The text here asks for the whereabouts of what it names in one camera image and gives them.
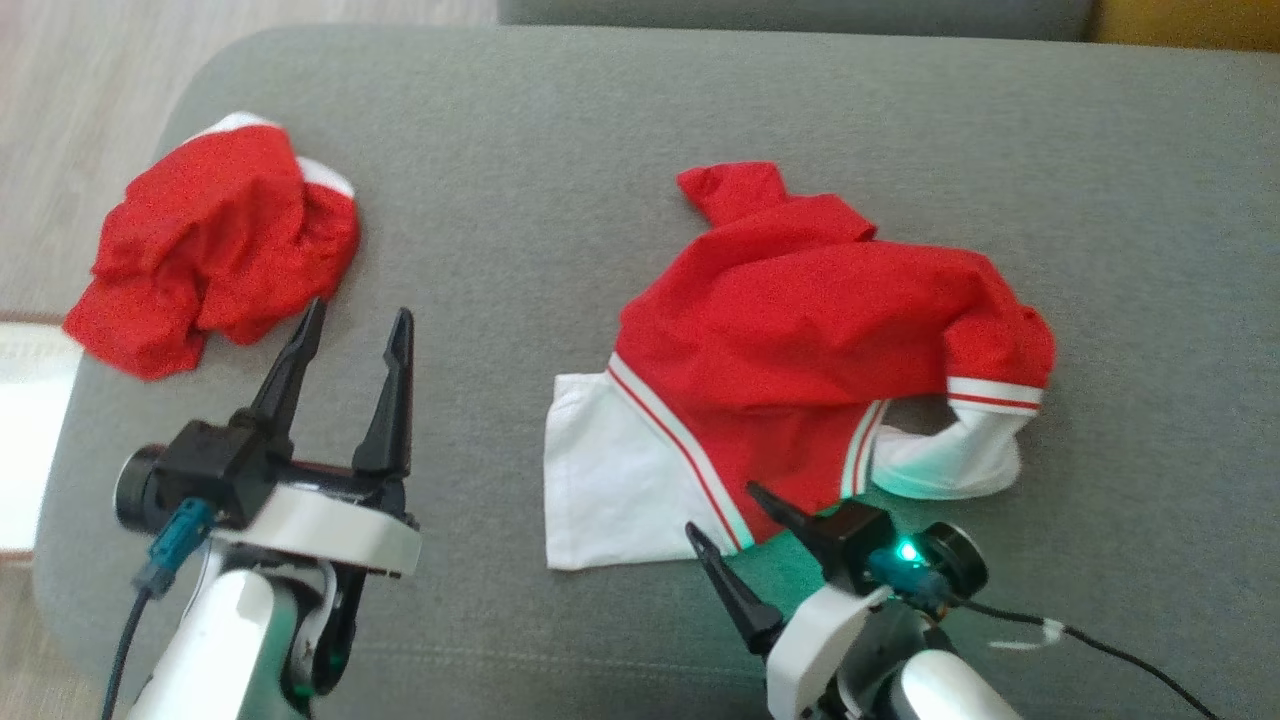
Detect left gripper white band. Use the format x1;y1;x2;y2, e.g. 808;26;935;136
213;297;422;578

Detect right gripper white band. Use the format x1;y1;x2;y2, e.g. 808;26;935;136
685;481;893;720

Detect red shorts with white band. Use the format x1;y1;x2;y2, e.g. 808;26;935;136
62;112;361;382

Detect red shirt with white sleeves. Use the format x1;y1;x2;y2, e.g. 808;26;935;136
543;160;1058;573

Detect white floor mat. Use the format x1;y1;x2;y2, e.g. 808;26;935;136
0;310;87;567

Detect yellow sofa backrest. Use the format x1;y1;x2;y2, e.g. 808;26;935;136
1088;0;1280;53

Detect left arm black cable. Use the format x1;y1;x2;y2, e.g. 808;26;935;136
100;498;217;720

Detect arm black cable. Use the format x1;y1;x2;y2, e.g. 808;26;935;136
100;498;217;720
950;592;1223;720

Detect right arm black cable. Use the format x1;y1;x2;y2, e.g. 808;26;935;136
950;592;1223;720

